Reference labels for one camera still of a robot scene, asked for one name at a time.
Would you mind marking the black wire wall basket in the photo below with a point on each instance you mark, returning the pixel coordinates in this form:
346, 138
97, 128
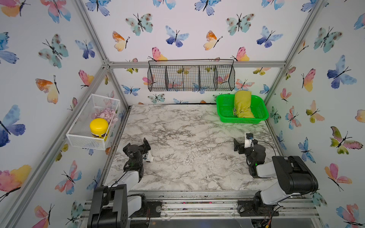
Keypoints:
200, 75

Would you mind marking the pink item in basket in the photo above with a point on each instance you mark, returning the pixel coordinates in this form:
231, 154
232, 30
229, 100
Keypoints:
107, 114

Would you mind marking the lime green long pants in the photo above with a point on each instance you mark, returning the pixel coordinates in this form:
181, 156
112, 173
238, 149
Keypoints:
242, 104

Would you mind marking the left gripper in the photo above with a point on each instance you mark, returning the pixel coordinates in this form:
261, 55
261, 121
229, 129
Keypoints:
142, 147

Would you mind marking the white mesh wall basket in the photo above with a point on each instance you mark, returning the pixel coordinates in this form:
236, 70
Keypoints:
79, 134

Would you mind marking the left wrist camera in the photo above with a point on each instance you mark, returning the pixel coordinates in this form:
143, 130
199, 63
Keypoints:
148, 157

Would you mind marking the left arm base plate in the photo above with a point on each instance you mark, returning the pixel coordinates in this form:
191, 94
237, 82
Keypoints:
150, 209

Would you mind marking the yellow lidded jar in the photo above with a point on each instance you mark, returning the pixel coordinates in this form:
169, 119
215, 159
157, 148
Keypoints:
98, 127

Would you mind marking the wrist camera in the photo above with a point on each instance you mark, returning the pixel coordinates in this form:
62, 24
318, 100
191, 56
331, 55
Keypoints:
148, 157
249, 140

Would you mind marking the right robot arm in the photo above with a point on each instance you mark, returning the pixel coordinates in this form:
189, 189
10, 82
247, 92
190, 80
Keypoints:
293, 176

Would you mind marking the aluminium front rail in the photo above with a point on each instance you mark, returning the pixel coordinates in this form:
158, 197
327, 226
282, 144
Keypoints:
222, 205

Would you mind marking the green plastic basket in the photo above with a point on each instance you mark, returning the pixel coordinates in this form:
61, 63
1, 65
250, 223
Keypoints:
252, 112

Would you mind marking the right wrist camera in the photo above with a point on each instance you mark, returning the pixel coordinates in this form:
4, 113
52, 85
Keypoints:
249, 140

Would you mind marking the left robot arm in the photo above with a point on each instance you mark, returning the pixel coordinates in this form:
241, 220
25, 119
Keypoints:
112, 206

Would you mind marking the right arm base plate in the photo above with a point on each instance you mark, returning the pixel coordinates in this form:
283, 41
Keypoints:
251, 208

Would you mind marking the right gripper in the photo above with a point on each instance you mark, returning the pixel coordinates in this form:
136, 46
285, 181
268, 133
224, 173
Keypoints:
236, 146

